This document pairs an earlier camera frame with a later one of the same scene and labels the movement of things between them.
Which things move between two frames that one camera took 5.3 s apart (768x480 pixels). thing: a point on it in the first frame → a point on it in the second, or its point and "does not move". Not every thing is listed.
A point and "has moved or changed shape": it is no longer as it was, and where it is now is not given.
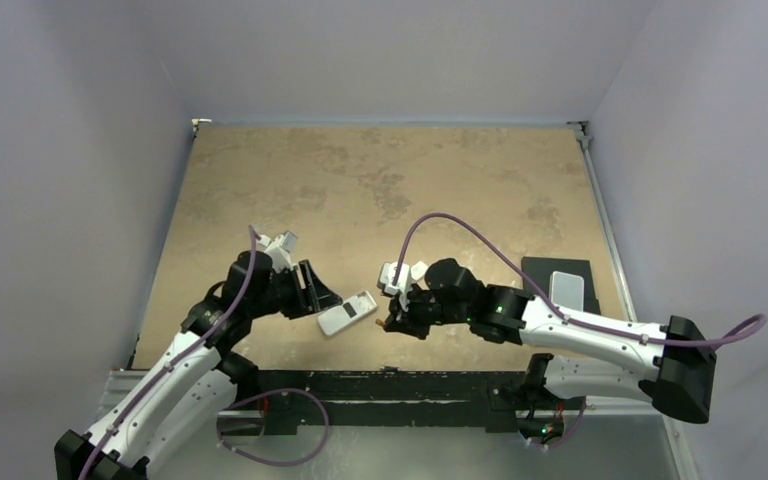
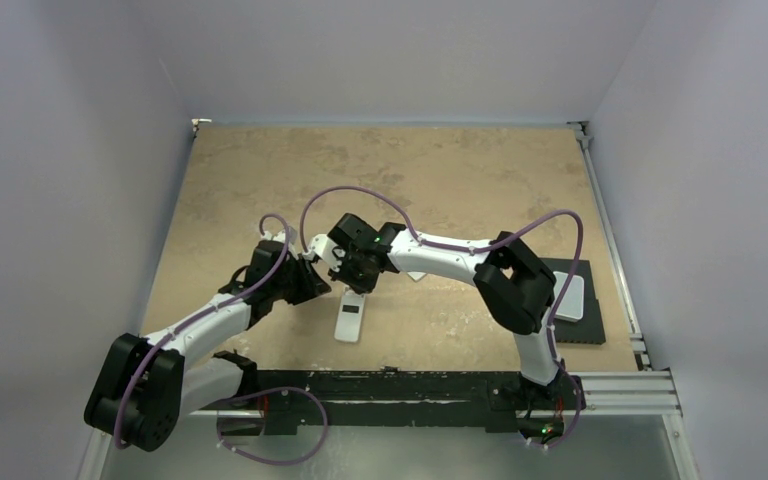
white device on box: [567, 290] does not move
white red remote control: [351, 310] has moved or changed shape
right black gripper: [409, 312] → [354, 270]
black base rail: [393, 397] does not move
